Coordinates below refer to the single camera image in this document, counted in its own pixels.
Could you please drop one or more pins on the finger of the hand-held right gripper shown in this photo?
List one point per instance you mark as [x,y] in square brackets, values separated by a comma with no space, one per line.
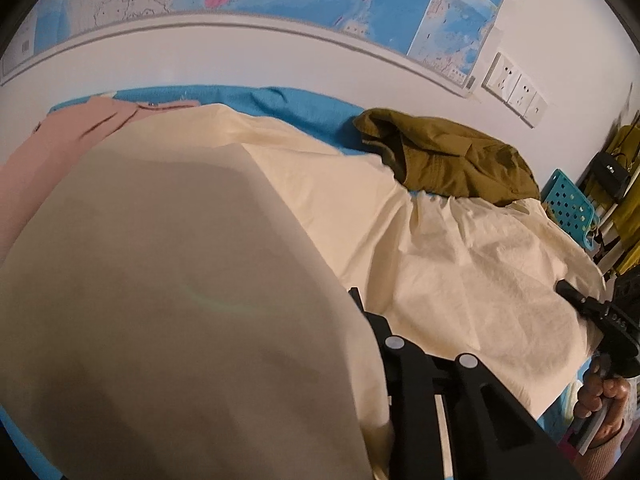
[577,296]

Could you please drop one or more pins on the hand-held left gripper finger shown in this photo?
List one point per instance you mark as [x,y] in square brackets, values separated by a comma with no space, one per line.
[425,410]

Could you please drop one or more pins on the large cream cloth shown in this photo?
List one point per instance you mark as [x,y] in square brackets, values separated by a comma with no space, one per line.
[175,285]

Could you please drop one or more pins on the person's right hand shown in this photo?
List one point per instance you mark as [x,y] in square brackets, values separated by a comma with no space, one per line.
[607,405]

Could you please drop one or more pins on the turquoise perforated plastic basket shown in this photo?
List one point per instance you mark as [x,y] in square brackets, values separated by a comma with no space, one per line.
[570,207]

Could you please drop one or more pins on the yellow-green hanging garment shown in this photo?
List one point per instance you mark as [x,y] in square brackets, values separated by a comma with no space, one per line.
[627,210]

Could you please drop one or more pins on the magenta cloth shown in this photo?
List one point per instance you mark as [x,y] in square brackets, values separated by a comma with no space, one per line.
[567,442]

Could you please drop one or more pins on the black device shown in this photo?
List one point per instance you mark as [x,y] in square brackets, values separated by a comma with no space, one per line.
[610,175]

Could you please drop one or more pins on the olive green garment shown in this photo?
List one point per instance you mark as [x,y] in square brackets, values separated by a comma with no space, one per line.
[450,160]

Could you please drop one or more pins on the pink garment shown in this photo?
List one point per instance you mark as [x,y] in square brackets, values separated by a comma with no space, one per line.
[50,150]

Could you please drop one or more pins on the white wall socket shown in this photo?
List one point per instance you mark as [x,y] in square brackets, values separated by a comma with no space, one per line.
[535,109]
[522,92]
[501,75]

